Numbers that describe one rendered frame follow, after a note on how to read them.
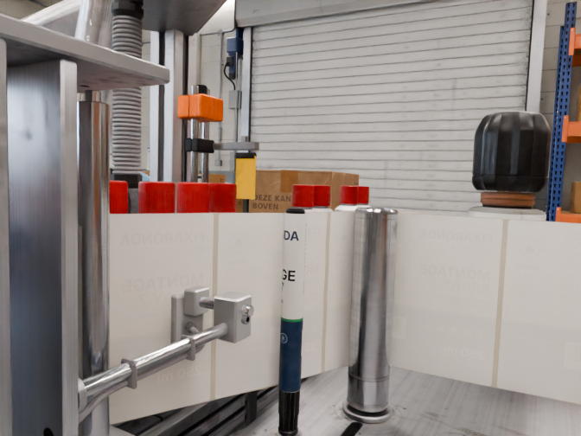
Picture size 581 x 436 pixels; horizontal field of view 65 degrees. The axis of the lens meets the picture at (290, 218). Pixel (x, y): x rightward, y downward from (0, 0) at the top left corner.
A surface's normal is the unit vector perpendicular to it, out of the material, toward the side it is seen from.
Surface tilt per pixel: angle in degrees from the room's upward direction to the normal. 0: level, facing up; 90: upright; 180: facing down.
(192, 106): 90
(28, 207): 90
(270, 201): 90
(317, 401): 0
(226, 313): 90
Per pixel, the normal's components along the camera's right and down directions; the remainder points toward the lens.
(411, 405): 0.04, -1.00
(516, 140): -0.84, 0.02
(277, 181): -0.37, 0.06
